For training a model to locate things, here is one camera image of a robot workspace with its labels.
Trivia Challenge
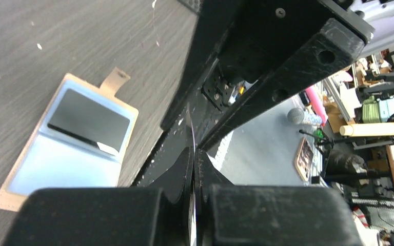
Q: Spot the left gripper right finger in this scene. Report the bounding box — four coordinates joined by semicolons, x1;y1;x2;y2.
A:
194;150;362;245

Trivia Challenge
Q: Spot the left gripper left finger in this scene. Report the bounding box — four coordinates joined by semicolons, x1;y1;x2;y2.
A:
4;147;194;245

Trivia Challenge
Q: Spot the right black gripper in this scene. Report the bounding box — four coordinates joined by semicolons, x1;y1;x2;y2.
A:
160;1;374;150

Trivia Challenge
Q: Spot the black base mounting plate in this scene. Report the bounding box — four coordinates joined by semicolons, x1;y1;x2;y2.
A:
130;61;239;188

